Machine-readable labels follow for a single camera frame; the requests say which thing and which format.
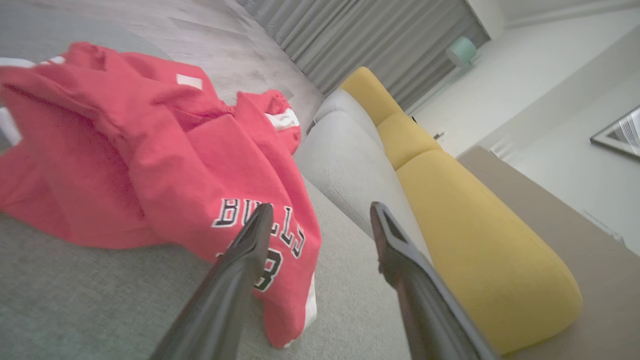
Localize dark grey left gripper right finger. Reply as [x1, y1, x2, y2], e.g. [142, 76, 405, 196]
[370, 201, 501, 360]

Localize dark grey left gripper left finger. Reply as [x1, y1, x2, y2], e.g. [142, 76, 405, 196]
[150, 202, 275, 360]

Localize red shorts white band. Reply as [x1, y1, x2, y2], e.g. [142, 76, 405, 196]
[125, 90, 322, 349]

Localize red Bulls jersey white sleeves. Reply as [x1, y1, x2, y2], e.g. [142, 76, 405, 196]
[0, 41, 236, 251]

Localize yellow sofa back cushion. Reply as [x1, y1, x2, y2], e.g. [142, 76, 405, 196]
[395, 149, 584, 357]
[376, 112, 444, 172]
[340, 66, 405, 127]

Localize grey sofa seat cushion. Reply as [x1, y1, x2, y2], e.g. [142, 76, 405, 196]
[307, 89, 386, 151]
[294, 111, 433, 263]

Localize grey pleated curtain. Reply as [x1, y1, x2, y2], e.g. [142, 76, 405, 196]
[237, 0, 492, 113]

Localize framed wall picture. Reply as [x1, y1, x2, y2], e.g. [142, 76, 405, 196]
[590, 104, 640, 161]

